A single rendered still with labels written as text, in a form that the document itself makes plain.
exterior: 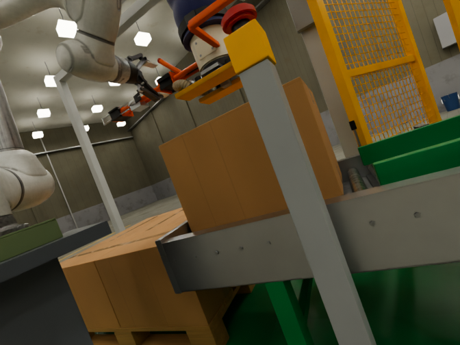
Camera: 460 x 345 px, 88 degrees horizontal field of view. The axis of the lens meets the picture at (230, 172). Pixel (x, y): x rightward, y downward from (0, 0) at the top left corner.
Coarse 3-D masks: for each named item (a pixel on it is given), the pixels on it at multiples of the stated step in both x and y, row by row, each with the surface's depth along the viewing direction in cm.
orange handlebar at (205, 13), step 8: (216, 0) 68; (224, 0) 67; (232, 0) 67; (208, 8) 69; (216, 8) 68; (200, 16) 71; (208, 16) 71; (192, 24) 72; (200, 24) 73; (192, 32) 75; (200, 32) 77; (208, 40) 84; (216, 40) 89; (192, 64) 100; (184, 72) 102; (192, 72) 105; (176, 80) 106; (144, 96) 112
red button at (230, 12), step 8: (232, 8) 42; (240, 8) 42; (248, 8) 42; (224, 16) 43; (232, 16) 42; (240, 16) 42; (248, 16) 43; (256, 16) 45; (224, 24) 44; (232, 24) 44; (240, 24) 43; (232, 32) 46
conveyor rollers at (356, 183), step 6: (354, 168) 111; (372, 168) 99; (348, 174) 107; (354, 174) 99; (372, 174) 96; (354, 180) 90; (360, 180) 88; (354, 186) 83; (360, 186) 80; (366, 186) 83
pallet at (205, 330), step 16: (240, 288) 145; (224, 304) 119; (96, 336) 156; (112, 336) 148; (128, 336) 128; (144, 336) 132; (160, 336) 130; (176, 336) 125; (192, 336) 109; (208, 336) 105; (224, 336) 110
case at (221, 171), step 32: (288, 96) 73; (224, 128) 84; (256, 128) 79; (320, 128) 79; (192, 160) 92; (224, 160) 86; (256, 160) 81; (320, 160) 73; (192, 192) 95; (224, 192) 89; (256, 192) 84; (192, 224) 98; (224, 224) 92
